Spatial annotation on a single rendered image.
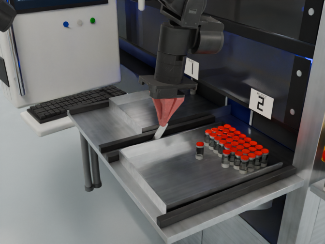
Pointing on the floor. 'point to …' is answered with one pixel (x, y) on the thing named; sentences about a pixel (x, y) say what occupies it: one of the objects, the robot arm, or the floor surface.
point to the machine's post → (308, 153)
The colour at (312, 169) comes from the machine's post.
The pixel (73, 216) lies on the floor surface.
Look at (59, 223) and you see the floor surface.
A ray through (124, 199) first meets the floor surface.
